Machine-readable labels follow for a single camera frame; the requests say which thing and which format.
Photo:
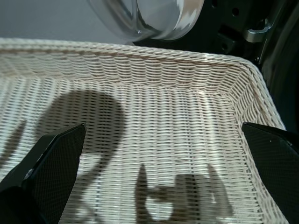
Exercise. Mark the grey washing machine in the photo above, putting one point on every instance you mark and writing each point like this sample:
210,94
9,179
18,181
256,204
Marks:
287,70

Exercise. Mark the round glass washing machine door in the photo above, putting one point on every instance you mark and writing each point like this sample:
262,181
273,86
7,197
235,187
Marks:
158,18

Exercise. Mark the pale woven basket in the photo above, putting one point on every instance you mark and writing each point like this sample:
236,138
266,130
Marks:
163,105

